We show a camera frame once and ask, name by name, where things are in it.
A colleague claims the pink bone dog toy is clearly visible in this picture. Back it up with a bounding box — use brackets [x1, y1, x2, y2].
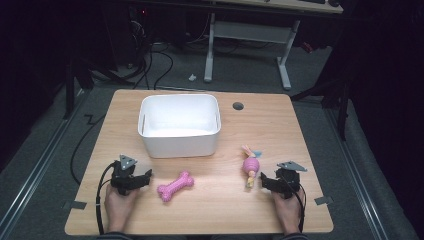
[156, 170, 195, 203]

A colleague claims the black metal stand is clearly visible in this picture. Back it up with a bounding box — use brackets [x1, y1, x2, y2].
[62, 58, 96, 120]
[289, 74, 353, 142]

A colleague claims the person's left hand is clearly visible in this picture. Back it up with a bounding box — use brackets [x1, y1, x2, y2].
[104, 184, 140, 233]

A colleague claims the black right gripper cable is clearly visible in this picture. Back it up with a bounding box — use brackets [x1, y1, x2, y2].
[281, 176, 307, 233]

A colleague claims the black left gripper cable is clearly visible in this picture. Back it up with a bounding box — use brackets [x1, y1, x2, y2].
[95, 162, 117, 235]

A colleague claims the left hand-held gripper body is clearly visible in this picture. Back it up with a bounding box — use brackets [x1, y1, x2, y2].
[110, 154, 148, 197]

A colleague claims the thin black floor cable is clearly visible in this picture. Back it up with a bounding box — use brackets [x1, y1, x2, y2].
[69, 113, 107, 186]

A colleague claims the black floor cable bundle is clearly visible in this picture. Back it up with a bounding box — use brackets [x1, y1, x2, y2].
[131, 19, 175, 91]

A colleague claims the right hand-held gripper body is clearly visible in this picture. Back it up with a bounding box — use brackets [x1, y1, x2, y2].
[268, 160, 308, 200]

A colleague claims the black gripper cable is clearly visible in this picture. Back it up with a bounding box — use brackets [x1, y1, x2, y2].
[281, 176, 307, 233]
[95, 162, 117, 235]

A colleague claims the white-legged wooden desk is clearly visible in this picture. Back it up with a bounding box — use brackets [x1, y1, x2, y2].
[203, 0, 345, 91]

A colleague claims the grey tape piece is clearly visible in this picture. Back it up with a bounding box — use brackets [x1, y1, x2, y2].
[314, 195, 334, 206]
[69, 200, 88, 211]

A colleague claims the white plastic storage bin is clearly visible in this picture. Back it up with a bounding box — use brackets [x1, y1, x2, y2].
[137, 93, 222, 159]

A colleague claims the metal floor rail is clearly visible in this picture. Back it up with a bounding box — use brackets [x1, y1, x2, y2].
[0, 89, 92, 240]
[323, 105, 390, 240]

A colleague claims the person's right hand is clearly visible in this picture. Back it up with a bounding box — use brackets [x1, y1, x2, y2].
[270, 188, 306, 235]

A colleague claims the pink ball rope toy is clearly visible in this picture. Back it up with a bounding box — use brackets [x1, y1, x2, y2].
[241, 144, 263, 189]

